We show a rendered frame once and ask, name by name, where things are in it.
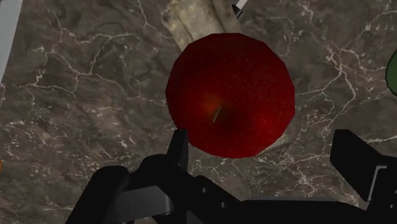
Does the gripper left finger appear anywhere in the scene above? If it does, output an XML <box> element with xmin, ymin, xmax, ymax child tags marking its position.
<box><xmin>65</xmin><ymin>129</ymin><xmax>199</xmax><ymax>224</ymax></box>

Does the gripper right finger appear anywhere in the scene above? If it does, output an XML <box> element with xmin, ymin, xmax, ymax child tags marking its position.
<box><xmin>329</xmin><ymin>129</ymin><xmax>397</xmax><ymax>212</ymax></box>

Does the green round object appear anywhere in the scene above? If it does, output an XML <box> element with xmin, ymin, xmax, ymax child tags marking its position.
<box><xmin>384</xmin><ymin>49</ymin><xmax>397</xmax><ymax>97</ymax></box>

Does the red apple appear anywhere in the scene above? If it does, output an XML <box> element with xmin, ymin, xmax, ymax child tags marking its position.
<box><xmin>165</xmin><ymin>32</ymin><xmax>296</xmax><ymax>159</ymax></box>

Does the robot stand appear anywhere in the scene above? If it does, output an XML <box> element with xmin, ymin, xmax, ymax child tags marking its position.
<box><xmin>160</xmin><ymin>0</ymin><xmax>246</xmax><ymax>52</ymax></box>

